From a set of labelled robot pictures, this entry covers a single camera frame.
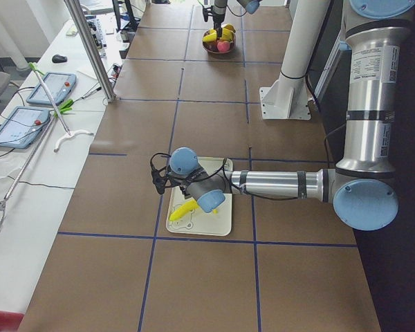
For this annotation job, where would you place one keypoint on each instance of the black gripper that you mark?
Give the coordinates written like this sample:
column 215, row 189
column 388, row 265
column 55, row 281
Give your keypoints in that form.
column 218, row 14
column 184, row 189

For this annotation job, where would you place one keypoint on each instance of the yellow banana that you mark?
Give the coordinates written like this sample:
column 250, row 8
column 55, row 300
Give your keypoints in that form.
column 182, row 210
column 210, row 36
column 228, row 32

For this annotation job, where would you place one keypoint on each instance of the brown wicker basket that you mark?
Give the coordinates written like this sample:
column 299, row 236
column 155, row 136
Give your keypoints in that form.
column 211, row 47

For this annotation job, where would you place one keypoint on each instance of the red pink apple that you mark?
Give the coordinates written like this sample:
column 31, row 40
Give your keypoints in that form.
column 223, row 46

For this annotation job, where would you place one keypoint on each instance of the cream bear tray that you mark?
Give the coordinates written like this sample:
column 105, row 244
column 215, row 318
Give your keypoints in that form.
column 216, row 223

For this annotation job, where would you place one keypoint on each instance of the silver metal cup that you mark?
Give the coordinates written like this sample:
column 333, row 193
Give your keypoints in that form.
column 124, row 36

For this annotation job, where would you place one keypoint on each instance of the white pillar with base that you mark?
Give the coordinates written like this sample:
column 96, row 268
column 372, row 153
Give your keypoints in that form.
column 287, row 98

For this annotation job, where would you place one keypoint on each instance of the far blue teach pendant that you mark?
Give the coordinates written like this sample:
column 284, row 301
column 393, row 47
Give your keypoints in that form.
column 59, row 84

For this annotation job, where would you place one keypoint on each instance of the blue teach pendant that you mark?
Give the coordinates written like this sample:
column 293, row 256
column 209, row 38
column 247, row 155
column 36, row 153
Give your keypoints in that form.
column 59, row 84
column 22, row 126

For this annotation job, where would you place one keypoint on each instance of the black computer mouse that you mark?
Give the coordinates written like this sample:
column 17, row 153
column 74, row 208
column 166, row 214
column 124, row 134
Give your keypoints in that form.
column 57, row 59

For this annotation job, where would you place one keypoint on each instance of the near blue teach pendant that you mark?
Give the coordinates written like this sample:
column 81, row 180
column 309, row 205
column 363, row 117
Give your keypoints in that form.
column 22, row 126

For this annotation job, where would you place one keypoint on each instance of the long reacher grabber tool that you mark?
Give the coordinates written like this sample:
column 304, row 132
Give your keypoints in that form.
column 44, row 129

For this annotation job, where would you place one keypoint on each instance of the aluminium frame post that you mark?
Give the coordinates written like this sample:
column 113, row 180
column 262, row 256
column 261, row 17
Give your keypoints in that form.
column 80, row 22

